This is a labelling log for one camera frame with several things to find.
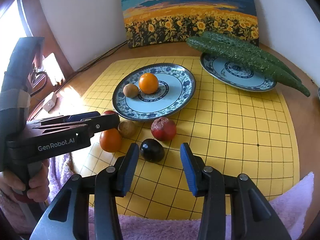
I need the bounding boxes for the large red apple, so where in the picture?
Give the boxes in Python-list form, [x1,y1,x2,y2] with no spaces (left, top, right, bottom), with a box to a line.
[102,110,118,116]

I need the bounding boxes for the orange tomato fruit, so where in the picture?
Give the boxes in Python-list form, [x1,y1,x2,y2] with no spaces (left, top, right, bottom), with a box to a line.
[100,128,121,153]

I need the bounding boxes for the small brown kiwi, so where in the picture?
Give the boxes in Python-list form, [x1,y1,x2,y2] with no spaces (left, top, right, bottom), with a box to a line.
[118,120,136,138]

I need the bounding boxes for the dark black plum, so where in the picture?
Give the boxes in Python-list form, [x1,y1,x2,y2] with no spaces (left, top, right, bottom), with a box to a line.
[140,139,165,163]

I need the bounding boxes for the large brown kiwi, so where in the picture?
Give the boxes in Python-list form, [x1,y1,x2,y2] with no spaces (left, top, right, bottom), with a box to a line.
[123,83,139,98]

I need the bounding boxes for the bright orange fruit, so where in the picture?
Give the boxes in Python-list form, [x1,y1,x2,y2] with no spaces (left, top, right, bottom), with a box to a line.
[139,73,158,94]

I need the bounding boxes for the wrinkled red fruit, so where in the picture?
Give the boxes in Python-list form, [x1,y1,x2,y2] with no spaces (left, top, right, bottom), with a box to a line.
[151,117,177,141]

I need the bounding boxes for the person's left hand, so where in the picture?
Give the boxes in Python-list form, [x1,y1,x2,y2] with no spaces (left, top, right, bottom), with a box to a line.
[1,159,49,203]

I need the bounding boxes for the white power adapter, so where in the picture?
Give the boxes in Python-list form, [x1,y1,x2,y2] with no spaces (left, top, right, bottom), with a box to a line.
[42,92,57,112]

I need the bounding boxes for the fluffy lavender towel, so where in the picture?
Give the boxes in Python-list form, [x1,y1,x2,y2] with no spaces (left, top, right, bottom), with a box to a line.
[48,153,315,240]

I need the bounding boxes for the yellow go board mat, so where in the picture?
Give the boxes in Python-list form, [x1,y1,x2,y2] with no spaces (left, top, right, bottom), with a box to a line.
[82,56,299,219]

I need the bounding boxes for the large blue white plate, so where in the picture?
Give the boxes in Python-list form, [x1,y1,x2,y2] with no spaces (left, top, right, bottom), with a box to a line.
[112,63,196,121]

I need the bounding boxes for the sunflower field painting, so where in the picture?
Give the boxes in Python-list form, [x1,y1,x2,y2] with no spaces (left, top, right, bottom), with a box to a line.
[121,0,259,48]

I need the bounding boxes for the front green cucumber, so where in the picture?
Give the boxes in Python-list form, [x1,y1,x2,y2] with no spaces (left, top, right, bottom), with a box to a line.
[186,35,310,97]

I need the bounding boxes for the green cucumber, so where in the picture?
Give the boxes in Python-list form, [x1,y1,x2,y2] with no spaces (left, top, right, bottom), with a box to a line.
[202,31,302,83]
[186,35,310,97]

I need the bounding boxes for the small blue white plate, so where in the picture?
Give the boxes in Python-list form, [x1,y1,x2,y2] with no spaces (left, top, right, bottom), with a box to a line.
[200,53,277,92]

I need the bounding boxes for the rear green cucumber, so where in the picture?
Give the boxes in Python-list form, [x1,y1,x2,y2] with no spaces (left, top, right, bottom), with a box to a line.
[202,31,302,83]

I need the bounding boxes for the black cable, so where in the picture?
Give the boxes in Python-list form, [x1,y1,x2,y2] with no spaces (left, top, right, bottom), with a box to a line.
[53,39,129,93]

